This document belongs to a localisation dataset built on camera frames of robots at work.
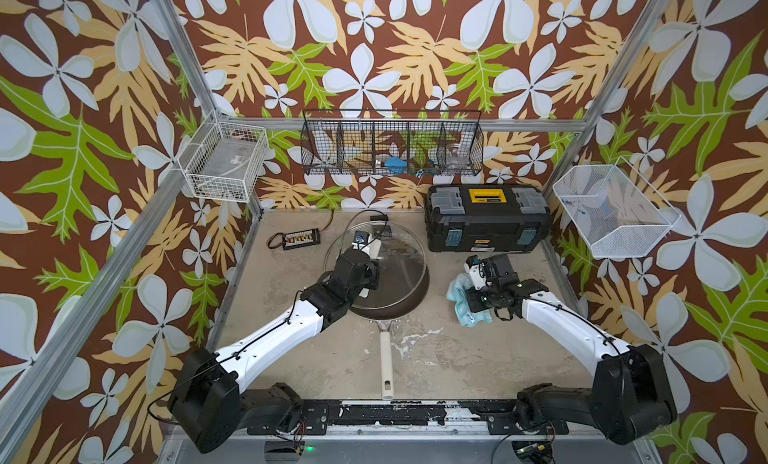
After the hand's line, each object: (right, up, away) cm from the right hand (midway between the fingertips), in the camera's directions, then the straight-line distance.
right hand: (467, 294), depth 88 cm
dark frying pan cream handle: (-25, -7, -4) cm, 26 cm away
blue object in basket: (-21, +40, +7) cm, 46 cm away
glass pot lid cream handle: (-20, +9, +3) cm, 22 cm away
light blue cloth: (-4, 0, -4) cm, 6 cm away
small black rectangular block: (-27, +25, +27) cm, 45 cm away
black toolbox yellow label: (+9, +23, +8) cm, 26 cm away
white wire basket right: (+40, +24, -6) cm, 47 cm away
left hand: (-28, +12, -7) cm, 32 cm away
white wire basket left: (-72, +40, -2) cm, 82 cm away
